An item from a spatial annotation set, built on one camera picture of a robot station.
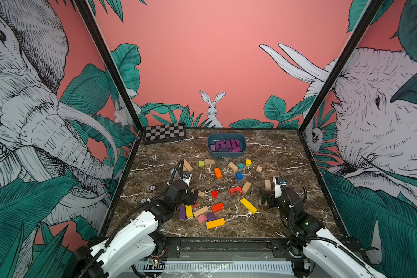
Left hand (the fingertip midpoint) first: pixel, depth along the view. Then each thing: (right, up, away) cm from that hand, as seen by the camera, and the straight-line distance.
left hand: (189, 185), depth 84 cm
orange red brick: (+14, -12, +2) cm, 18 cm away
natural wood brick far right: (+42, -3, +8) cm, 42 cm away
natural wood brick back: (+9, +10, +18) cm, 22 cm away
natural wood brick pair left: (-4, +8, +17) cm, 19 cm away
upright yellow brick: (0, -13, 0) cm, 13 cm away
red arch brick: (+22, -4, +7) cm, 24 cm away
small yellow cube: (+33, +10, +17) cm, 39 cm away
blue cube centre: (+27, +2, +12) cm, 29 cm away
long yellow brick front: (+13, -17, -4) cm, 22 cm away
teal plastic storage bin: (+12, +25, +30) cm, 41 cm away
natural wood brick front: (+6, -13, 0) cm, 14 cm away
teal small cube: (+28, +8, +17) cm, 34 cm away
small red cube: (+12, -6, +6) cm, 15 cm away
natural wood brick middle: (+5, -6, +7) cm, 10 cm away
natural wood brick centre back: (+22, +8, +17) cm, 29 cm away
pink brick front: (+6, -15, -2) cm, 17 cm away
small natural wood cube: (+39, +6, +16) cm, 42 cm away
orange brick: (+15, +4, +13) cm, 20 cm away
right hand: (+38, +1, -1) cm, 38 cm away
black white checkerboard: (-21, +28, +31) cm, 47 cm away
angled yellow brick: (+31, -11, +2) cm, 33 cm away
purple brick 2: (-3, -13, 0) cm, 13 cm away
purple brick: (+27, +17, +21) cm, 38 cm away
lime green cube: (+5, +9, +18) cm, 20 cm away
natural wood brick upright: (+30, -3, +7) cm, 31 cm away
